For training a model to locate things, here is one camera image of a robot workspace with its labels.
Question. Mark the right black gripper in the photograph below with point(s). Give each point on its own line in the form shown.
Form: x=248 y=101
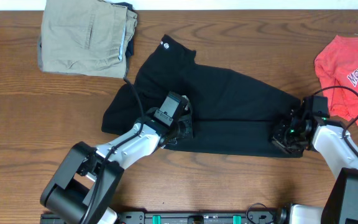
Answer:
x=276 y=138

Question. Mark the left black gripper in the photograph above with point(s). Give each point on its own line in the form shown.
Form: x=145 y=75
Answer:
x=189 y=124

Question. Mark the black athletic pants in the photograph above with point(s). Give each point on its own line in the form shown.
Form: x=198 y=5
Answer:
x=232 y=113

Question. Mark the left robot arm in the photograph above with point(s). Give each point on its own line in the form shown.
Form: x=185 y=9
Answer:
x=84 y=183

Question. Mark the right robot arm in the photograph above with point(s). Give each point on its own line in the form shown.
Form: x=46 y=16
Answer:
x=332 y=140

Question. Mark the folded dark navy garment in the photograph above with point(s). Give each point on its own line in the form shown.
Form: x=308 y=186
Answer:
x=120 y=69

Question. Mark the red printed t-shirt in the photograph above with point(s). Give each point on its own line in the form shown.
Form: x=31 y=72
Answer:
x=337 y=66

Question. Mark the folded khaki pants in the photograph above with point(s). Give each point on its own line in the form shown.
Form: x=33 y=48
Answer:
x=83 y=37

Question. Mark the grey folded garment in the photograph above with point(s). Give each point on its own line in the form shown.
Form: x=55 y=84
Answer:
x=39 y=54

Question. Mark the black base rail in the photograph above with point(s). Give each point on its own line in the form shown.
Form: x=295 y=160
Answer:
x=194 y=217

